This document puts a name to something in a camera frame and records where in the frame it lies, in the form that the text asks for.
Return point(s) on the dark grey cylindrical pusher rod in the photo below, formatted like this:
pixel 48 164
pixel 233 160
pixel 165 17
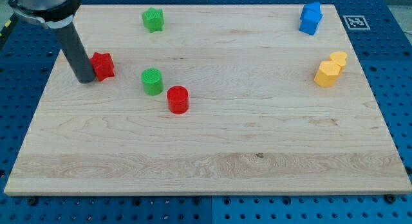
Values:
pixel 75 53

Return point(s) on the green cylinder block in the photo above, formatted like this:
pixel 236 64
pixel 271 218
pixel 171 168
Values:
pixel 152 81

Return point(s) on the red cylinder block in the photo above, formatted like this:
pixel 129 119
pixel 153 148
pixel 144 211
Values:
pixel 178 99

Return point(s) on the green star block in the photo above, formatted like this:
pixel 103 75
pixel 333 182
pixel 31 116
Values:
pixel 153 19

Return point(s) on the blue cube block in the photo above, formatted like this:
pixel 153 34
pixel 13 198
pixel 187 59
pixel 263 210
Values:
pixel 310 21

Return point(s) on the red star block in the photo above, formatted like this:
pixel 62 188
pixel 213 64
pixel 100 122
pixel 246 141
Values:
pixel 102 65

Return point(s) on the blue pentagon block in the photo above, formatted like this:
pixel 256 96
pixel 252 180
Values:
pixel 313 7

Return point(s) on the yellow heart block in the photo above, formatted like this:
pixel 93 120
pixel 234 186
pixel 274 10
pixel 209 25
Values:
pixel 340 58

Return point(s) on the white fiducial marker tag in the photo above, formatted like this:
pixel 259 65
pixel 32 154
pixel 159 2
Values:
pixel 356 22

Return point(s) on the light wooden board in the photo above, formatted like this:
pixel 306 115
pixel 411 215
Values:
pixel 257 122

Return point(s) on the yellow hexagon block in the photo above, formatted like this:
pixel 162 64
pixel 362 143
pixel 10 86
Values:
pixel 327 74

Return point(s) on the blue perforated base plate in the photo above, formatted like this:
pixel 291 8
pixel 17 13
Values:
pixel 28 53

